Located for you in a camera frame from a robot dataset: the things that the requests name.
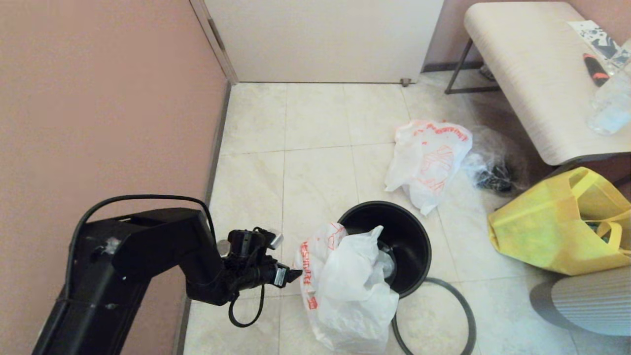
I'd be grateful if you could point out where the clear plastic water bottle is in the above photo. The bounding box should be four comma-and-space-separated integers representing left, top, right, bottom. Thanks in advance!
587, 42, 631, 136

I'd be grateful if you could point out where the white plastic bag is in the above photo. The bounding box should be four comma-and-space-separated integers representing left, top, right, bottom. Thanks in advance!
294, 222, 400, 355

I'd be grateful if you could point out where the white red-print trash bag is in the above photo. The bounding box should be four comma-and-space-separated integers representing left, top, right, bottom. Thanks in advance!
385, 120, 474, 216

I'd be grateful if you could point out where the clear bag with black items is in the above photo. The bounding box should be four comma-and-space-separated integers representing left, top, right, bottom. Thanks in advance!
463, 126, 530, 194

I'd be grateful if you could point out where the pale ribbed bin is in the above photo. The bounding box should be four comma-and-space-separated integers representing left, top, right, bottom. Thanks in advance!
530, 266, 631, 338

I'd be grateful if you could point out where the white door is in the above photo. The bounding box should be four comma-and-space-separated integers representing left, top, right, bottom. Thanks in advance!
205, 0, 444, 83

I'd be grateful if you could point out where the black ribbed trash can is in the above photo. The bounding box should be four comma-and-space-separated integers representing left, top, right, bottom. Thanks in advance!
338, 201, 432, 299

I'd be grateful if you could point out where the grey wall baseboard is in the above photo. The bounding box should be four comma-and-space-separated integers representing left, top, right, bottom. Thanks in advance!
173, 81, 232, 355

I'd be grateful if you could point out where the grey door frame strip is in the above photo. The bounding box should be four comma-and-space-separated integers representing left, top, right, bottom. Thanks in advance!
191, 0, 240, 84

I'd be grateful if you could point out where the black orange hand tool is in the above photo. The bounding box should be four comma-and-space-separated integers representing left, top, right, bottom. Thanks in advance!
584, 53, 611, 88

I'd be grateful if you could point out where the yellow fabric tote bag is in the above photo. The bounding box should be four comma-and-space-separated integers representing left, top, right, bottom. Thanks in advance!
488, 167, 631, 276

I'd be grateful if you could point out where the beige bench with metal legs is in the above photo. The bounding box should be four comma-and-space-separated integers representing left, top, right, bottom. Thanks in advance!
445, 1, 631, 166

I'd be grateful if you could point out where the black white printed leaflet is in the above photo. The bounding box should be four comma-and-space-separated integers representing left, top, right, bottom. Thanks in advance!
569, 21, 623, 62

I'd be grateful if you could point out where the black cylindrical left wrist camera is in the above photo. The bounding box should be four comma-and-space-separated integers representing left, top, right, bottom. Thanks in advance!
217, 228, 285, 262

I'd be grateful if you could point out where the grey trash can ring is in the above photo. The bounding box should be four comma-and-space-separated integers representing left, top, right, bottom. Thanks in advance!
392, 278, 477, 355

